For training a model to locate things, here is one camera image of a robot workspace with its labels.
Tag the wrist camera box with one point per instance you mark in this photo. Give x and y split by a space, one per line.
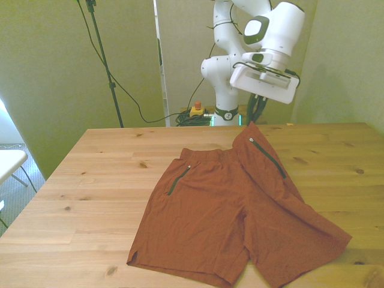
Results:
274 75

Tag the white folding chair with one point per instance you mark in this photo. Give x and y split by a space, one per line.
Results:
12 159

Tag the rust red shorts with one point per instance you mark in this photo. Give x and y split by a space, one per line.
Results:
216 210

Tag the white room divider frame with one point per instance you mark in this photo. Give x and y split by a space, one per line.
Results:
163 90

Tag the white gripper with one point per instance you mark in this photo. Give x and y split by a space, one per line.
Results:
264 87

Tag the dark tripod stand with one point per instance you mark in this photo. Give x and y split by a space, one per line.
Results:
104 57

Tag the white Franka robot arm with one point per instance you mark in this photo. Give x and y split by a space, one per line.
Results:
223 78

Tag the yellow emergency stop box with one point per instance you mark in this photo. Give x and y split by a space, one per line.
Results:
198 111

